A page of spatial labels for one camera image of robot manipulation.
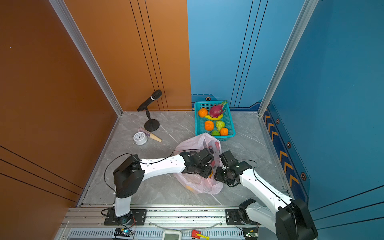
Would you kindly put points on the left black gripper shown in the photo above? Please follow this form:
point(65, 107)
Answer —
point(208, 172)

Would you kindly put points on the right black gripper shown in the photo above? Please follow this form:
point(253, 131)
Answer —
point(217, 177)

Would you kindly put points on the pink plastic bag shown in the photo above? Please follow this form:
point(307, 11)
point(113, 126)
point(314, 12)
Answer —
point(203, 160)

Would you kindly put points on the orange tangerine fruit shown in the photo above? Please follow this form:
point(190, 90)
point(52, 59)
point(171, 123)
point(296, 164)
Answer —
point(209, 125)

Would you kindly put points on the pink dragon fruit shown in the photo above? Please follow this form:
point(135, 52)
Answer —
point(217, 110)

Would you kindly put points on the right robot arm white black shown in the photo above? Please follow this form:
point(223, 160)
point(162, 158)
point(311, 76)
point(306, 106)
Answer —
point(289, 219)

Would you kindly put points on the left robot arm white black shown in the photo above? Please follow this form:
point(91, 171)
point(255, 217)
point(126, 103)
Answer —
point(130, 174)

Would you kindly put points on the yellow banana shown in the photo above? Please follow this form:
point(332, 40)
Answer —
point(214, 119)

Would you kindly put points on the teal plastic basket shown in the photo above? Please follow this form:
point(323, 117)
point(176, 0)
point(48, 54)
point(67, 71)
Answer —
point(200, 122)

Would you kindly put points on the black small box right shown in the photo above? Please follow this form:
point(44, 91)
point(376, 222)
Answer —
point(250, 233)

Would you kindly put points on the red yellow button box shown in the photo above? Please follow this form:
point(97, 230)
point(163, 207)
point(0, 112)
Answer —
point(198, 235)

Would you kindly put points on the white round alarm clock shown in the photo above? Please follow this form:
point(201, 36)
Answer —
point(140, 138)

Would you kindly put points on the white display device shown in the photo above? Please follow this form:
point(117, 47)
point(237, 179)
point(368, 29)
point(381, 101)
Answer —
point(171, 235)

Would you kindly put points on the green circuit board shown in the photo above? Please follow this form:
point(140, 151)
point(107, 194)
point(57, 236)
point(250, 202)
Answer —
point(123, 234)

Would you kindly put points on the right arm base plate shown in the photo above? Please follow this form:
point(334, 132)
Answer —
point(235, 216)

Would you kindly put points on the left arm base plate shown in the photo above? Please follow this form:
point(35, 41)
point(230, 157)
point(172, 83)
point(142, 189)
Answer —
point(133, 218)

